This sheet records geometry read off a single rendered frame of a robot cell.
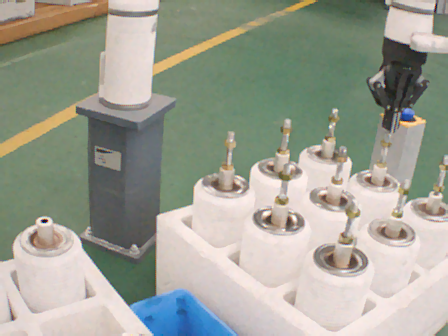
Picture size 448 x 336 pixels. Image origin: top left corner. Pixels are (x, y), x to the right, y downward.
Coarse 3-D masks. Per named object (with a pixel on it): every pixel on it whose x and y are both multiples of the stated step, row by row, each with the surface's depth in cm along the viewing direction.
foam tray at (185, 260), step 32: (160, 224) 89; (160, 256) 91; (192, 256) 83; (224, 256) 81; (160, 288) 94; (192, 288) 86; (224, 288) 79; (256, 288) 75; (288, 288) 76; (416, 288) 79; (224, 320) 81; (256, 320) 75; (288, 320) 70; (384, 320) 72; (416, 320) 83
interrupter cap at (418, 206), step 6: (420, 198) 91; (426, 198) 91; (414, 204) 89; (420, 204) 89; (426, 204) 89; (444, 204) 90; (414, 210) 86; (420, 210) 87; (438, 210) 88; (444, 210) 88; (420, 216) 85; (426, 216) 85; (432, 216) 85; (438, 216) 86; (444, 216) 86; (438, 222) 84
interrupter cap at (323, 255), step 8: (320, 248) 73; (328, 248) 74; (312, 256) 72; (320, 256) 72; (328, 256) 72; (352, 256) 73; (360, 256) 73; (320, 264) 70; (328, 264) 70; (336, 264) 71; (352, 264) 71; (360, 264) 71; (368, 264) 71; (328, 272) 69; (336, 272) 69; (344, 272) 69; (352, 272) 69; (360, 272) 69
